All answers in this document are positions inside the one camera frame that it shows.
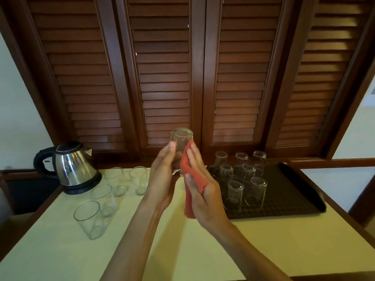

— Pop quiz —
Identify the brown wooden door frame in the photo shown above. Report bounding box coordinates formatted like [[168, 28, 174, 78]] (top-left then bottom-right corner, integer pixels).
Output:
[[348, 172, 375, 226]]

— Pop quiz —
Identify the group of clear glasses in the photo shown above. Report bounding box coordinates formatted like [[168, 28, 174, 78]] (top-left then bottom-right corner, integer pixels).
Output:
[[73, 166, 148, 240]]

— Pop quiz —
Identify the person's left hand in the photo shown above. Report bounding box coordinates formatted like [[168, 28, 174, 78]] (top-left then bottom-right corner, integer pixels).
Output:
[[143, 141, 184, 215]]

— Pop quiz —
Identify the white paper notice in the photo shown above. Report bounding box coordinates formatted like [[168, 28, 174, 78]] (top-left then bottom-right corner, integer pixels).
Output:
[[363, 82, 375, 107]]

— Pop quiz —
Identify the brown wooden wall rail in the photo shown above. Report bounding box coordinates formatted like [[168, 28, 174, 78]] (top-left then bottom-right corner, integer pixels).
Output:
[[288, 157, 375, 169]]

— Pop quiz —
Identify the dark brown textured tray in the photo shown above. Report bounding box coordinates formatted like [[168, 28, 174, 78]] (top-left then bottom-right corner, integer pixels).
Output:
[[206, 162, 327, 220]]

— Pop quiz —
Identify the person's left forearm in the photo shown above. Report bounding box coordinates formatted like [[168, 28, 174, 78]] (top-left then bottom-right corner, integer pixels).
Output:
[[99, 199, 163, 281]]

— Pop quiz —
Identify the steel electric kettle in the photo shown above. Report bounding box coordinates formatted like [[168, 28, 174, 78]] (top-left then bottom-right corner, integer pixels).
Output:
[[33, 140, 102, 195], [62, 172, 102, 195]]

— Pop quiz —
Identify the person's right hand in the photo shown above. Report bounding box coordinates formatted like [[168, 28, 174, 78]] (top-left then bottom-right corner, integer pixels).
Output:
[[184, 142, 231, 234]]

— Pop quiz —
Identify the person's right forearm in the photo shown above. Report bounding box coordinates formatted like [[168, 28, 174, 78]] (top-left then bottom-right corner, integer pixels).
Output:
[[215, 221, 293, 281]]

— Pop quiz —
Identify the brown louvered wooden shutter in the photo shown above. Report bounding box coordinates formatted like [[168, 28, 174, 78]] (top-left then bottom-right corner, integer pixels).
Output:
[[264, 0, 375, 159], [114, 0, 207, 157], [7, 0, 141, 157], [202, 0, 307, 157]]

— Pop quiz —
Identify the red cloth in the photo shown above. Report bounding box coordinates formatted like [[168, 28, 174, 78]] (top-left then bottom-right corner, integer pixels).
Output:
[[179, 139, 209, 219]]

